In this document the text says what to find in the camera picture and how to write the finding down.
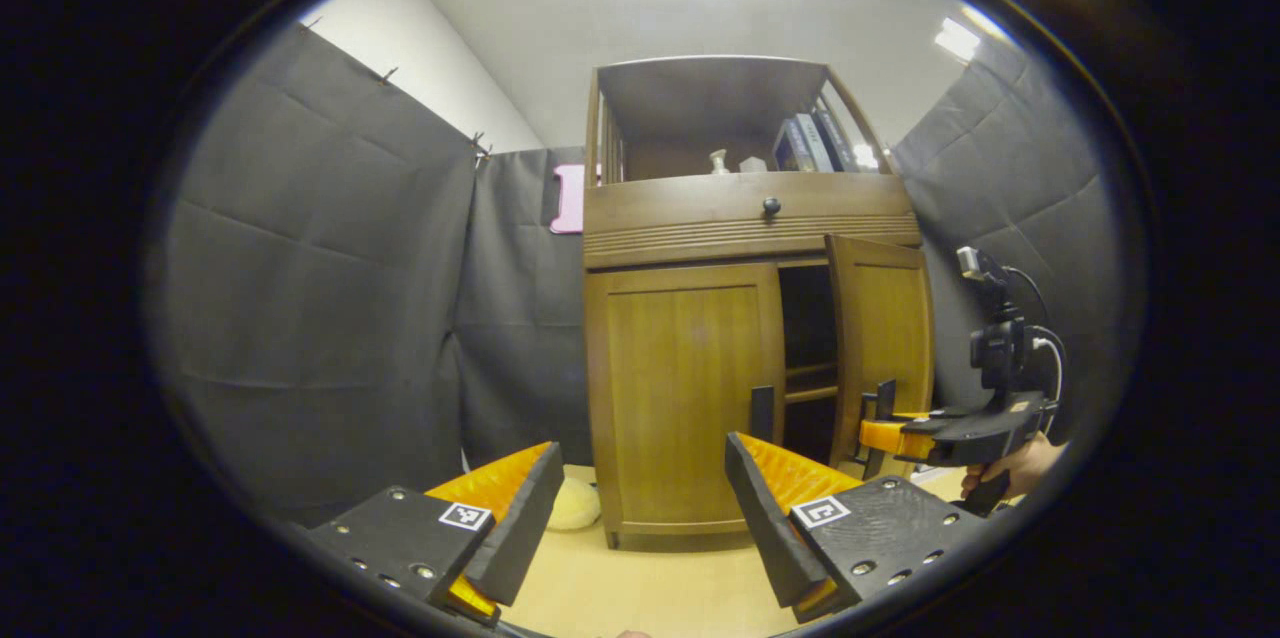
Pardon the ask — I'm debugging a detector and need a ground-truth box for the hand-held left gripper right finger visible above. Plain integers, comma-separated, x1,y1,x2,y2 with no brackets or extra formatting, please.
725,431,986,624

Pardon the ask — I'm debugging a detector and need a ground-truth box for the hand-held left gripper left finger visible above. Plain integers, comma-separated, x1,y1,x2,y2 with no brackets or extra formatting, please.
305,440,566,627

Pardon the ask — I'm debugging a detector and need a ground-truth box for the wooden cabinet door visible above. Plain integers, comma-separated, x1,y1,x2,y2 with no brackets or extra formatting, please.
585,263,788,534
825,233,936,481

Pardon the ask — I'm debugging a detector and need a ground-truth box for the wooden double-door shoe cabinet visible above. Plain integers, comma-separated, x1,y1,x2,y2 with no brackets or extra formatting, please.
583,55,936,551

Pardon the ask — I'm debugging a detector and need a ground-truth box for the wooden inner cabinet shelf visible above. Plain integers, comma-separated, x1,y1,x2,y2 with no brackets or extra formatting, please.
785,361,839,406

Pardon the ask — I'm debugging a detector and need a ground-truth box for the yellow plush toy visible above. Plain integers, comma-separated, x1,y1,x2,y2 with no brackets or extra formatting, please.
548,476,603,531

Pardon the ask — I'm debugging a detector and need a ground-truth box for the grey book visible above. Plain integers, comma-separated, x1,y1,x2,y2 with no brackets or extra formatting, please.
795,113,836,172

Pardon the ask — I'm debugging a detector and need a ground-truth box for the dark book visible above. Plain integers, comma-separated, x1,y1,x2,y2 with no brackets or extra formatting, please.
812,108,859,172

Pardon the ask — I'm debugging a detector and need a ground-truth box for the blue book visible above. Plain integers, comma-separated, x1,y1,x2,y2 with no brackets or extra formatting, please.
772,118,811,172

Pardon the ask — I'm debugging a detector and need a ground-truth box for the wooden drawer with black knob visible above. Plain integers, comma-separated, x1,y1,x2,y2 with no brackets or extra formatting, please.
585,173,916,231

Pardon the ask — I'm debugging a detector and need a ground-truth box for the black backdrop cloth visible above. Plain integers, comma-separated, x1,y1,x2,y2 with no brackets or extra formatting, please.
145,23,1146,529

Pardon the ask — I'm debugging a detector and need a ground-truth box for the ceiling light panel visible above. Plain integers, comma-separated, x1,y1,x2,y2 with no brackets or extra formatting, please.
935,16,983,62

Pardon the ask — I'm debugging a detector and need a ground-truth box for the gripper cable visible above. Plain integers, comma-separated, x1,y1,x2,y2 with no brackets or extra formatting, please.
1003,265,1067,409

